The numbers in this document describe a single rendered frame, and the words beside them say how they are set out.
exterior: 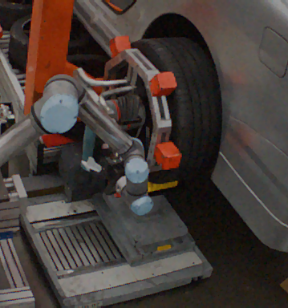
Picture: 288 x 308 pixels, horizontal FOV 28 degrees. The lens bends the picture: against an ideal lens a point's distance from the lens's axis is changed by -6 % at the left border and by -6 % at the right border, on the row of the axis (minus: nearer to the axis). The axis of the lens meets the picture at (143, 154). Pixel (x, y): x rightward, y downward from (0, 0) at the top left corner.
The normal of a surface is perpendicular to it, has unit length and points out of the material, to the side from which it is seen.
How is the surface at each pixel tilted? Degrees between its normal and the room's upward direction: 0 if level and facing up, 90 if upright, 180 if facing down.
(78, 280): 0
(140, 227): 0
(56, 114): 85
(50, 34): 90
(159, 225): 0
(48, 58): 90
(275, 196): 90
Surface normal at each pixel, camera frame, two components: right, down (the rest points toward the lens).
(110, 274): 0.15, -0.79
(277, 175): -0.88, 0.17
